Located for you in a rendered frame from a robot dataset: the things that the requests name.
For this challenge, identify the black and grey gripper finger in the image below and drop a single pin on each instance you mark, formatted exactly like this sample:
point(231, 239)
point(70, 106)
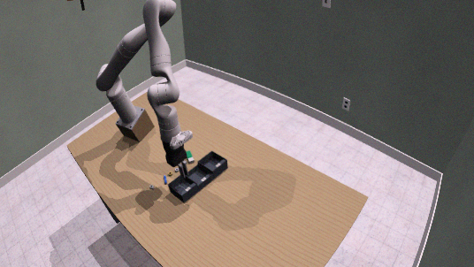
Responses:
point(182, 173)
point(185, 167)

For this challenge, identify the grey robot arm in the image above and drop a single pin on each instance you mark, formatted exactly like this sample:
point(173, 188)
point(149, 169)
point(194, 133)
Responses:
point(155, 14)

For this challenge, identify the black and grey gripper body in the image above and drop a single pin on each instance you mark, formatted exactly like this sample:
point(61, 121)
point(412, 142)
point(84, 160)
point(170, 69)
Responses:
point(172, 141)

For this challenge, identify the green and white eraser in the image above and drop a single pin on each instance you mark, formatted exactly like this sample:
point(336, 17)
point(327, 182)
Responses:
point(189, 157)

